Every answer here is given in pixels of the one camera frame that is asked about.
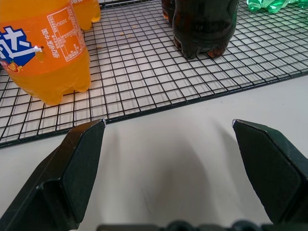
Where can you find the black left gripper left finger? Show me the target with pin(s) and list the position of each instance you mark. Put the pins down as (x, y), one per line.
(72, 173)

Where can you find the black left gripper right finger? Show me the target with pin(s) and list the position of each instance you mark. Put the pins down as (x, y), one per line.
(272, 173)

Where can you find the orange Fanta soda bottle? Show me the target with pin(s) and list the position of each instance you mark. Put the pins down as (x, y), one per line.
(87, 13)
(45, 50)

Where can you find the dark cola bottle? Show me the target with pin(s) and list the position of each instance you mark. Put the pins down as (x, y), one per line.
(204, 26)
(168, 9)

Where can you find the green Sprite bottle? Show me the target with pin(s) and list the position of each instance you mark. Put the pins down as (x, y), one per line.
(268, 4)
(303, 3)

